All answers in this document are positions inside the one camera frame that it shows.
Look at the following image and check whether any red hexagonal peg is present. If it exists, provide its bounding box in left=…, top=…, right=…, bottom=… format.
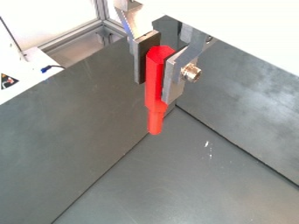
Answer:
left=144, top=45, right=173, bottom=135

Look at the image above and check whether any white box with warning label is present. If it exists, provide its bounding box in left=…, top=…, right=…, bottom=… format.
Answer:
left=0, top=17, right=64, bottom=105

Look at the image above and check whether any aluminium frame profile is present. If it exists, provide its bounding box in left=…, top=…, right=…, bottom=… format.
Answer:
left=38, top=0, right=125, bottom=56

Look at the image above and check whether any blue cable connector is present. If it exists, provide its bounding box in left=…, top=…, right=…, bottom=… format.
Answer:
left=41, top=65, right=65, bottom=74

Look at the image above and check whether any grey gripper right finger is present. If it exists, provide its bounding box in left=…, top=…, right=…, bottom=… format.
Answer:
left=161, top=24, right=206, bottom=104

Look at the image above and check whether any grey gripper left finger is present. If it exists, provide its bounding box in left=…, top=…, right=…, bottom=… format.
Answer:
left=114, top=0, right=161, bottom=84

